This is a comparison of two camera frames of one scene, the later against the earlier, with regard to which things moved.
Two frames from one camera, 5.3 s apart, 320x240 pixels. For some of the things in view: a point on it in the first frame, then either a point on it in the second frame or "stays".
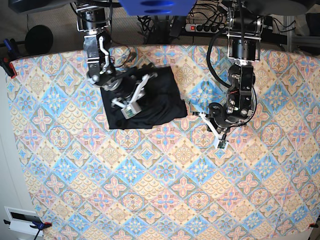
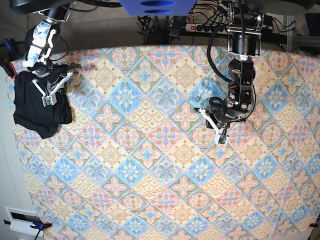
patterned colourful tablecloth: (87, 182) stays
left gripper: (132, 108) to (50, 80)
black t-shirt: (161, 101) to (30, 114)
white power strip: (211, 29) stays
